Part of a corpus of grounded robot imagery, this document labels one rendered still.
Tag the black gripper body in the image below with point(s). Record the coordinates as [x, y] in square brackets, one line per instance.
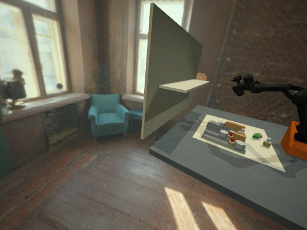
[237, 79]

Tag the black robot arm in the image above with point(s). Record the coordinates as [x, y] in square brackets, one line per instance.
[299, 99]

